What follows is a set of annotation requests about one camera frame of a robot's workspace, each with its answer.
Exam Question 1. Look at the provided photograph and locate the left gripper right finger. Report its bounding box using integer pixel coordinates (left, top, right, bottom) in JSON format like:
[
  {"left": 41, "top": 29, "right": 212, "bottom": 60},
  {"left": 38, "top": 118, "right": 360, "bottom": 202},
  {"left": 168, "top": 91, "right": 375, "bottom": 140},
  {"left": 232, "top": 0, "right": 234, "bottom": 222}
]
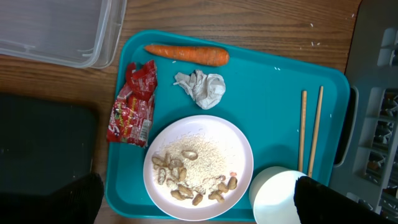
[{"left": 294, "top": 176, "right": 394, "bottom": 224}]

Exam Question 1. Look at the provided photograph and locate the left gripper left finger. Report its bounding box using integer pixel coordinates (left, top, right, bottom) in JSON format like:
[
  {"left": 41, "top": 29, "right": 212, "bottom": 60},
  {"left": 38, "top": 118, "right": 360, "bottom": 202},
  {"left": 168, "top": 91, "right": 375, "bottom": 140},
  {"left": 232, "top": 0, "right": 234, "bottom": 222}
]
[{"left": 1, "top": 173, "right": 104, "bottom": 224}]

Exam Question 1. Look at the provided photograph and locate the white bowl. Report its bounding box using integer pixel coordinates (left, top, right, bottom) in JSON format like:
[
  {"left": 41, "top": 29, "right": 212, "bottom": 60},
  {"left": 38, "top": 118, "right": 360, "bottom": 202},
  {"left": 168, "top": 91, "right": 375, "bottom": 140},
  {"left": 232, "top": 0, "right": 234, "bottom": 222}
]
[{"left": 249, "top": 166, "right": 305, "bottom": 224}]

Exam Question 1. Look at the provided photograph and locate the wooden chopstick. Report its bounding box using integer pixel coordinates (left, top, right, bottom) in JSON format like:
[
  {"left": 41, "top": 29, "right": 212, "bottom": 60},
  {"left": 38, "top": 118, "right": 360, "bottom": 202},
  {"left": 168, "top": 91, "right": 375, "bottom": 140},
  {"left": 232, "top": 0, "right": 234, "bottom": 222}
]
[
  {"left": 298, "top": 90, "right": 307, "bottom": 172},
  {"left": 307, "top": 86, "right": 323, "bottom": 177}
]

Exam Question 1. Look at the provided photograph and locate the white tissue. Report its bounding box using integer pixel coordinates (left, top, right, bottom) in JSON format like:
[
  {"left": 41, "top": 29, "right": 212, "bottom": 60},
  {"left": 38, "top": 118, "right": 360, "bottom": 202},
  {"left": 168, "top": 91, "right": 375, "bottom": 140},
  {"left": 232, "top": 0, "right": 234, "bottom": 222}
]
[{"left": 174, "top": 70, "right": 226, "bottom": 110}]

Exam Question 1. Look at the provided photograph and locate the orange carrot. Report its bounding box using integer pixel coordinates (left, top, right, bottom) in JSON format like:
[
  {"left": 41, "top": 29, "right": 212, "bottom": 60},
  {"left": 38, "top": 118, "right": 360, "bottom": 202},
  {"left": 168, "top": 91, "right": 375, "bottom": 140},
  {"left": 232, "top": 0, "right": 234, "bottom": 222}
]
[{"left": 144, "top": 44, "right": 229, "bottom": 67}]

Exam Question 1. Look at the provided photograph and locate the grey dishwasher rack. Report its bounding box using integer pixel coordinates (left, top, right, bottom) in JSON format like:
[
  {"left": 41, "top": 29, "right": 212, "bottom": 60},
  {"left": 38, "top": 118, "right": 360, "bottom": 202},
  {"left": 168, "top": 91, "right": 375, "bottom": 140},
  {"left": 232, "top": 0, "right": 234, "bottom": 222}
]
[{"left": 329, "top": 0, "right": 397, "bottom": 222}]

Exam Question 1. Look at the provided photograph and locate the black plastic tray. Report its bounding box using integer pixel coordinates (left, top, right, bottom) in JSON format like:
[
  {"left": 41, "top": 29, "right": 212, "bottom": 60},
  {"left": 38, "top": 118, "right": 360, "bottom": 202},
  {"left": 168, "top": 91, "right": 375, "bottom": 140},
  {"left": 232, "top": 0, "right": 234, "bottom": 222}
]
[{"left": 1, "top": 93, "right": 98, "bottom": 195}]

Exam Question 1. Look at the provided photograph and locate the red snack wrapper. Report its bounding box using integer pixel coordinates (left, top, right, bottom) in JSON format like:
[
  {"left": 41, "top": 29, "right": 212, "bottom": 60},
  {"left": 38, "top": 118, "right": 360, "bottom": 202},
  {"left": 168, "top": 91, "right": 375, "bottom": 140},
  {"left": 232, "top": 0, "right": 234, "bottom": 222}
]
[{"left": 106, "top": 60, "right": 157, "bottom": 147}]

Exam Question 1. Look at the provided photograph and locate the white plate with food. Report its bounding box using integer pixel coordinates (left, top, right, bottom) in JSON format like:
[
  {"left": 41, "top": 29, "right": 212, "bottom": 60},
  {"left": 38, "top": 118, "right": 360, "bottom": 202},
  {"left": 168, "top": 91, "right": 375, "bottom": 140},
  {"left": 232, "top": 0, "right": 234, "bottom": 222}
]
[{"left": 143, "top": 115, "right": 254, "bottom": 222}]

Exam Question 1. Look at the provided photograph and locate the teal serving tray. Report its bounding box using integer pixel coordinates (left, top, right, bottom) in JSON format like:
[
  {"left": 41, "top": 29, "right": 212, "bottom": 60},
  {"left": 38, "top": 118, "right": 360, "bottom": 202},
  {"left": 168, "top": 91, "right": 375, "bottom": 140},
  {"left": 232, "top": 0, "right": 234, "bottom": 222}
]
[{"left": 104, "top": 29, "right": 351, "bottom": 222}]

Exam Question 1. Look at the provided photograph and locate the clear plastic storage bin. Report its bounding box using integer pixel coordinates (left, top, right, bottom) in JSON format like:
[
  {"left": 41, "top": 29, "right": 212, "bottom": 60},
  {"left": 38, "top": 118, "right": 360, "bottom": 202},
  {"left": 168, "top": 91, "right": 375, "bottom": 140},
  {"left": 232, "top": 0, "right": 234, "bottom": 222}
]
[{"left": 1, "top": 0, "right": 127, "bottom": 68}]

